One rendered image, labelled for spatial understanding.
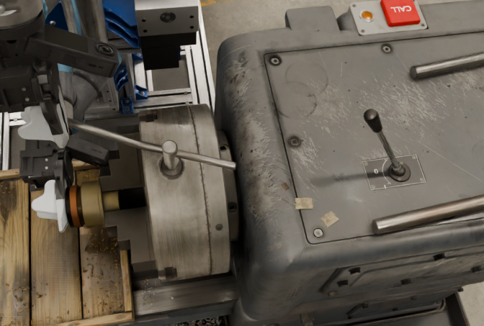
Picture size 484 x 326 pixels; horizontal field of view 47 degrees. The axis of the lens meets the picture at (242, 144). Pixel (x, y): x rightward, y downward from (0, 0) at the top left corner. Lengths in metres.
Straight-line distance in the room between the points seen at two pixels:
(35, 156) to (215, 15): 1.74
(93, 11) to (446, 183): 0.69
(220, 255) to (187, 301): 0.28
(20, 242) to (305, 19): 0.74
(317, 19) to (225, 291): 0.58
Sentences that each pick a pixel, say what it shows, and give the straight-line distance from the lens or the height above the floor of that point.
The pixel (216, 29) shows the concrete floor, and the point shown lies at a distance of 2.63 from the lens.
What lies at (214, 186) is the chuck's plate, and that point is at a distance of 0.89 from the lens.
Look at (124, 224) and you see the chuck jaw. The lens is 1.00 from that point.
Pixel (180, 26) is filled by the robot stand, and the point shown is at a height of 1.05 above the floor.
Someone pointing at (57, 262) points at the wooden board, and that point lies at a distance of 1.24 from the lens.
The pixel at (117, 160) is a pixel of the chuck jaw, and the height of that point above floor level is 1.16.
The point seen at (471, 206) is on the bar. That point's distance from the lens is 0.92.
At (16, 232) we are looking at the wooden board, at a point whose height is 0.88.
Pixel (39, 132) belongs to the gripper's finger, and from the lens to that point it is 0.79.
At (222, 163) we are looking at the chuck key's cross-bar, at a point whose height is 1.30.
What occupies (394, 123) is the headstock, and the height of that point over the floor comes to 1.26.
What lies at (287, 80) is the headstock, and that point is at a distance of 0.96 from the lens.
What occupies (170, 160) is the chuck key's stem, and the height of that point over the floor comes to 1.29.
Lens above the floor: 2.04
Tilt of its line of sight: 62 degrees down
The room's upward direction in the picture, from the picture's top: 9 degrees clockwise
